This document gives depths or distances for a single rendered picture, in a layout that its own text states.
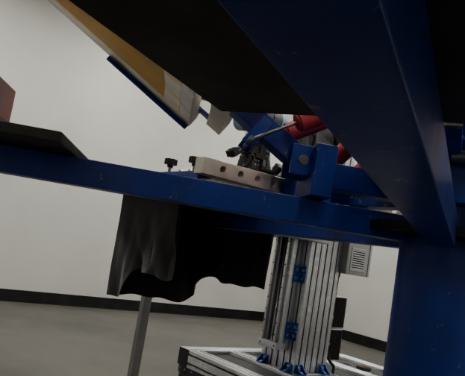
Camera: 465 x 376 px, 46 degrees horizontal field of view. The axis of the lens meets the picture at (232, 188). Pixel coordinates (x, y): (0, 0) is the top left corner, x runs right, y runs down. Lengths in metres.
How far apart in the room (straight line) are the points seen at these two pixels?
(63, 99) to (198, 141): 1.59
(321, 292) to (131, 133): 3.44
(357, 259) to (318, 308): 0.36
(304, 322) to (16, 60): 3.78
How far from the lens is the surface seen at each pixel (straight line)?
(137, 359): 2.76
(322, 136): 2.72
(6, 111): 1.53
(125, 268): 2.21
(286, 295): 2.87
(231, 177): 1.66
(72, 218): 5.62
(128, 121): 5.88
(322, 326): 3.02
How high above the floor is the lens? 0.78
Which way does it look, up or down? 7 degrees up
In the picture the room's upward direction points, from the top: 9 degrees clockwise
